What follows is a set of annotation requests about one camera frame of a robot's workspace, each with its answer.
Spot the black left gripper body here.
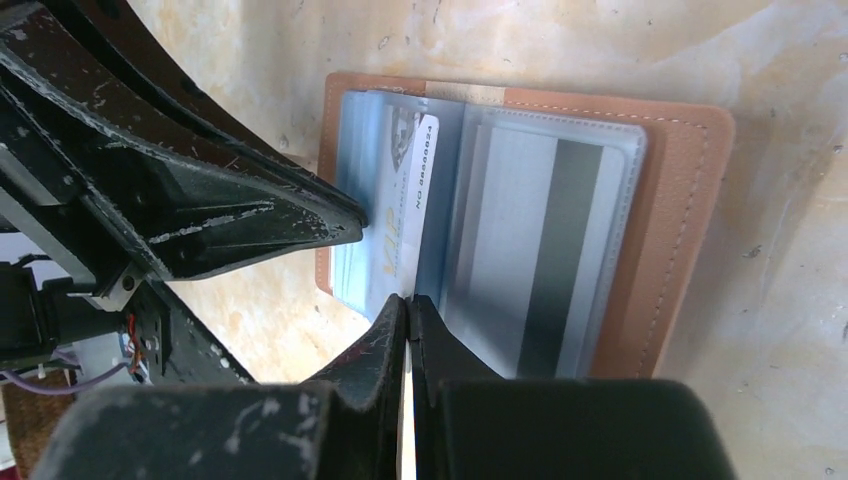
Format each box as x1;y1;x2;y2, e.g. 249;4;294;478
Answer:
1;1;318;384

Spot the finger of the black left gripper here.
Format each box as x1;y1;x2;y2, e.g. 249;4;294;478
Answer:
1;26;367;282

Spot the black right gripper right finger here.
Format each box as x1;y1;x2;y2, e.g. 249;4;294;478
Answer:
407;296;735;479

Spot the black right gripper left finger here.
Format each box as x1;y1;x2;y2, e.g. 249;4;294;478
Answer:
33;295;407;479

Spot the brown leather card holder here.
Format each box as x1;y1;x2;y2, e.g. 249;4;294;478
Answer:
315;73;736;378

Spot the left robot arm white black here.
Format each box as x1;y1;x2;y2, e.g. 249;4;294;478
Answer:
1;1;367;385

